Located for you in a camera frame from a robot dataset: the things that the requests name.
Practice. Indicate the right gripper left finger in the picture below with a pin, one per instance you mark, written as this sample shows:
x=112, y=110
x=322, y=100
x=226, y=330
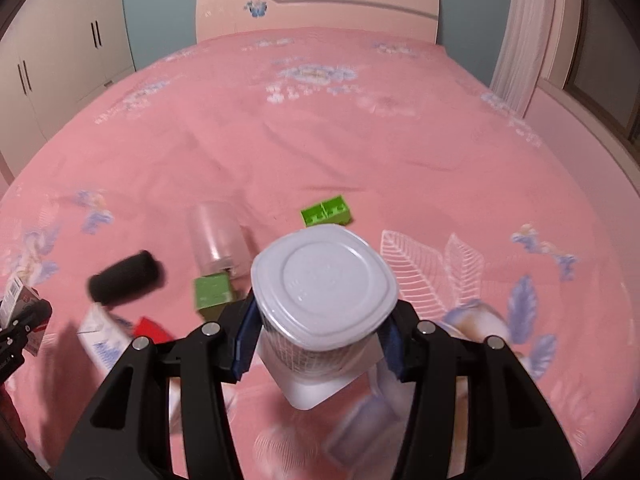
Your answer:
x=124, y=431

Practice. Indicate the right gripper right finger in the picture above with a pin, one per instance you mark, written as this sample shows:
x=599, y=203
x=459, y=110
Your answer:
x=512, y=431

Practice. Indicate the white milk carton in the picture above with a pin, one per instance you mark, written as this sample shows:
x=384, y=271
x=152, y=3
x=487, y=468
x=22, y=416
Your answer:
x=104, y=336

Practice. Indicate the black foam roller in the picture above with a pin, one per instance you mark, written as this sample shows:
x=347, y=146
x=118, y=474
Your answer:
x=126, y=280

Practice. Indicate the clear plastic cup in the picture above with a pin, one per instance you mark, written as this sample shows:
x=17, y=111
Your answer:
x=217, y=240

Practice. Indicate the white plastic noodle cup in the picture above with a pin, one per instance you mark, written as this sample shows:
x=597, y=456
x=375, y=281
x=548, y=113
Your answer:
x=322, y=293

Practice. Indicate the green toy brick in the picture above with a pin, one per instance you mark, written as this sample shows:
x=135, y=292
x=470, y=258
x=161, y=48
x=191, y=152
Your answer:
x=332, y=211

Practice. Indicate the red block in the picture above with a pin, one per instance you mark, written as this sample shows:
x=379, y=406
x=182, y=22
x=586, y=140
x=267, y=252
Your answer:
x=145, y=327

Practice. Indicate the small green block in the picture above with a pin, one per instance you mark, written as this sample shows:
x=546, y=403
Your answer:
x=212, y=293

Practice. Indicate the pink floral bed sheet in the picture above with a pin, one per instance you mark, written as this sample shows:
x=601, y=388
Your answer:
x=485, y=230

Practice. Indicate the white wardrobe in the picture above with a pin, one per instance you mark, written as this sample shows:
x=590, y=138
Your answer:
x=56, y=57

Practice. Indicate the white curtain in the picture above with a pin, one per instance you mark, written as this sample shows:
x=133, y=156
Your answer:
x=538, y=44

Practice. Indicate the pink wooden headboard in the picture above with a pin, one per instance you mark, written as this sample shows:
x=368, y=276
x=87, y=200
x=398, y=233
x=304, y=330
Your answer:
x=414, y=19

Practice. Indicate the window frame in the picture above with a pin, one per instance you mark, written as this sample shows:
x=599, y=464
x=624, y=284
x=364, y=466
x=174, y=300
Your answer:
x=592, y=57

